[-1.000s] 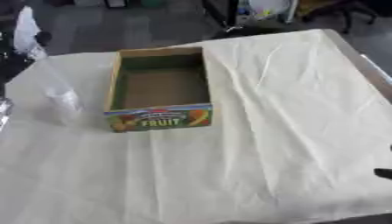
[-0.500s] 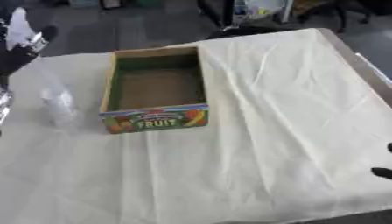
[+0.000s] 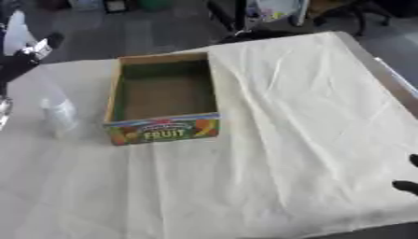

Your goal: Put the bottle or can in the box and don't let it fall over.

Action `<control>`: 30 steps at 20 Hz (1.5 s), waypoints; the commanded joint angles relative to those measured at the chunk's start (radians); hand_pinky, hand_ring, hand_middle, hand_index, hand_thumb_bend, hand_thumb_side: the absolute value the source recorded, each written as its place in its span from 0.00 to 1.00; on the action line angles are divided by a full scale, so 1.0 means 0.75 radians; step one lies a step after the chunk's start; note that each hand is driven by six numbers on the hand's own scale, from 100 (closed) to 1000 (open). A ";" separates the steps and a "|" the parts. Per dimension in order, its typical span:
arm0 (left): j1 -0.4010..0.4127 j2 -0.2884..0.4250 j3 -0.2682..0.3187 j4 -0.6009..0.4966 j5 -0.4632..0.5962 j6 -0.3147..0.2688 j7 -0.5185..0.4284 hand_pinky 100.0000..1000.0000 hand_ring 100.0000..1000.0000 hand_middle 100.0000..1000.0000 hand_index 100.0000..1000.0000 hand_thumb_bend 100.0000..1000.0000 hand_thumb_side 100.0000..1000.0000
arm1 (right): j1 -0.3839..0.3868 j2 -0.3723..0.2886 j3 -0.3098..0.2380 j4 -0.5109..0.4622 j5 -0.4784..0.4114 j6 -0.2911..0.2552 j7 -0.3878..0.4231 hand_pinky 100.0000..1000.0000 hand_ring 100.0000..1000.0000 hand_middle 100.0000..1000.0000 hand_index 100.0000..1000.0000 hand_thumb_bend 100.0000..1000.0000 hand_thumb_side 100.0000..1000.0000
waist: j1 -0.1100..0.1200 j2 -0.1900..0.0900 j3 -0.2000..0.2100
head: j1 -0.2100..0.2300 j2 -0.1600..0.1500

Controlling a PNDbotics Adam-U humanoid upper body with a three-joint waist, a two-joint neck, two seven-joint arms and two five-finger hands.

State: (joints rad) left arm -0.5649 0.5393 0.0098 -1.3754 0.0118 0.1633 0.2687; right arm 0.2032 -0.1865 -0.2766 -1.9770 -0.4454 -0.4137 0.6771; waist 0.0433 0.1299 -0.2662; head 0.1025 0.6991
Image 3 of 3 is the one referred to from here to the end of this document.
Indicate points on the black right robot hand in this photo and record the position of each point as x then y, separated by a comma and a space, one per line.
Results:
407, 186

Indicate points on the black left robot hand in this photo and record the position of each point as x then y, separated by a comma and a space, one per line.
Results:
15, 67

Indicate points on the clear plastic bottle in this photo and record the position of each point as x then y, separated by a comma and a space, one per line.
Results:
59, 115

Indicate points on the cardboard box with green inside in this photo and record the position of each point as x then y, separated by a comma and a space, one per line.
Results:
163, 93

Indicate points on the black framed picture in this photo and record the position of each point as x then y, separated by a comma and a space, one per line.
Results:
115, 5

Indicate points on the green bin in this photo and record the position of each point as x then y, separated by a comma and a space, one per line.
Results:
155, 3

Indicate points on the black office chair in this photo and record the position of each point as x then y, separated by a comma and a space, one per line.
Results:
353, 12

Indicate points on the white bag with colour print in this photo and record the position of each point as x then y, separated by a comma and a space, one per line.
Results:
273, 9

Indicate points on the black tripod stand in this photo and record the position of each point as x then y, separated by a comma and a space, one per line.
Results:
239, 21

